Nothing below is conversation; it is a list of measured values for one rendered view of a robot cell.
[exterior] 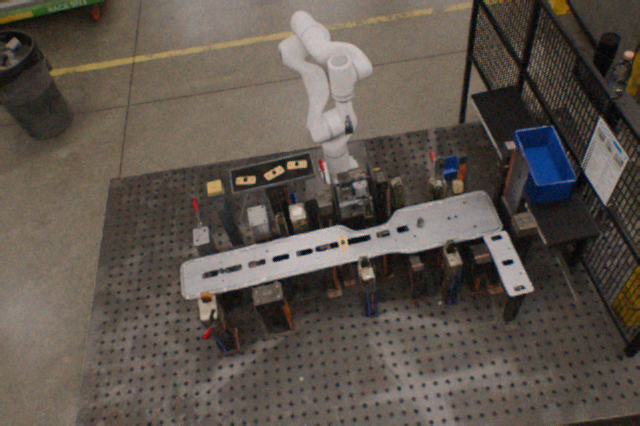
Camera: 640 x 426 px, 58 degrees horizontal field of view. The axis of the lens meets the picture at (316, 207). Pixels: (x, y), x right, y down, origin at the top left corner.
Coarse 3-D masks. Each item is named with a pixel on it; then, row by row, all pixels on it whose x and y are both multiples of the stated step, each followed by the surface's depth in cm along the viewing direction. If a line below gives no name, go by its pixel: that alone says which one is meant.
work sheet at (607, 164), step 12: (600, 120) 214; (600, 132) 216; (612, 132) 208; (588, 144) 227; (600, 144) 218; (612, 144) 210; (588, 156) 229; (600, 156) 220; (612, 156) 212; (624, 156) 204; (588, 168) 231; (600, 168) 222; (612, 168) 214; (624, 168) 206; (588, 180) 233; (600, 180) 224; (612, 180) 215; (600, 192) 226; (612, 192) 217
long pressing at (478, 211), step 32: (480, 192) 254; (384, 224) 251; (448, 224) 247; (480, 224) 245; (224, 256) 251; (256, 256) 249; (320, 256) 245; (352, 256) 243; (192, 288) 244; (224, 288) 242
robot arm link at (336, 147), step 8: (328, 112) 261; (336, 112) 260; (328, 120) 259; (336, 120) 259; (336, 128) 260; (336, 136) 271; (344, 136) 268; (328, 144) 272; (336, 144) 271; (344, 144) 270; (328, 152) 274; (336, 152) 273; (344, 152) 276
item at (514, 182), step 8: (520, 152) 223; (520, 160) 225; (512, 168) 235; (520, 168) 227; (528, 168) 219; (512, 176) 237; (520, 176) 229; (512, 184) 240; (520, 184) 231; (512, 192) 242; (520, 192) 233; (512, 200) 244; (512, 208) 246
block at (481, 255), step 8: (472, 248) 241; (480, 248) 240; (472, 256) 242; (480, 256) 238; (488, 256) 238; (472, 264) 244; (480, 264) 237; (488, 264) 238; (472, 272) 248; (480, 272) 243; (488, 272) 244; (464, 280) 263; (472, 280) 252; (480, 280) 251; (472, 288) 255; (480, 288) 256
